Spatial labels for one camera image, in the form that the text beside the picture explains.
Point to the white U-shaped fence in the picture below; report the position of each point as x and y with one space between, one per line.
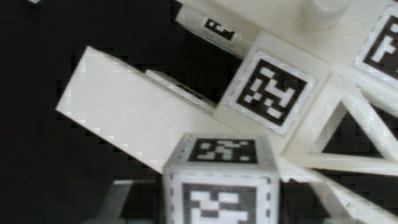
130 110

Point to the white chair back frame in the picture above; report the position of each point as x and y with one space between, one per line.
313 92

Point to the white tagged cube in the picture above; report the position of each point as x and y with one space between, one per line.
221 180

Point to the white chair leg block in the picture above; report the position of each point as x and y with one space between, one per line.
226 38
182 90

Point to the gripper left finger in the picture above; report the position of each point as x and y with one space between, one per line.
109 214

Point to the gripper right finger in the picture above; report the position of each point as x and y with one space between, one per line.
338 213

